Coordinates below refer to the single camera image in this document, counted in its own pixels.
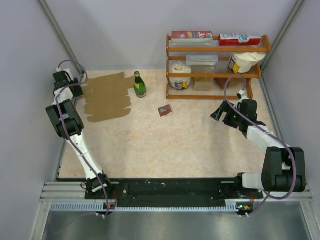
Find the silver foil box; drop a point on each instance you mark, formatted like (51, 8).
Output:
(202, 60)

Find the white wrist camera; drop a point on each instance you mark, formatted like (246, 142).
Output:
(242, 95)
(67, 70)

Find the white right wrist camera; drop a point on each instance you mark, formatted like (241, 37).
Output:
(242, 95)

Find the large white flour bag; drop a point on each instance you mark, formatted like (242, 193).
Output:
(241, 63)

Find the white bag left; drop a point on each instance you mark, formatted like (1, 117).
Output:
(181, 79)

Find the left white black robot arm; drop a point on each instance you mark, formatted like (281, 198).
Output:
(69, 126)

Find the small red packet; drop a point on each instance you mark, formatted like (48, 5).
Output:
(165, 110)

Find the green glass bottle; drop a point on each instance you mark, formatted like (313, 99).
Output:
(139, 85)

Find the wooden shelf rack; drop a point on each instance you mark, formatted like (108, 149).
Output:
(220, 70)

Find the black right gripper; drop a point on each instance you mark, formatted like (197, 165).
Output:
(225, 107)

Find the red white wrap box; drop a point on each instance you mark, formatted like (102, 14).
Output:
(238, 39)

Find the brown red block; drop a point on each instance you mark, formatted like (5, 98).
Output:
(221, 82)

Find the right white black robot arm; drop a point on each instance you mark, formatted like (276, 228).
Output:
(283, 167)

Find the tan block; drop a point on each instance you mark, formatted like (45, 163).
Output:
(203, 84)

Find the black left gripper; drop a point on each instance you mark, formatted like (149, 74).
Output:
(78, 91)

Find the red foil box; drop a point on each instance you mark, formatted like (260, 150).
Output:
(192, 35)

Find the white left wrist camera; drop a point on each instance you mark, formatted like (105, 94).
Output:
(67, 70)

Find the brown cardboard box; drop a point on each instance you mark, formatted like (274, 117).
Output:
(107, 97)

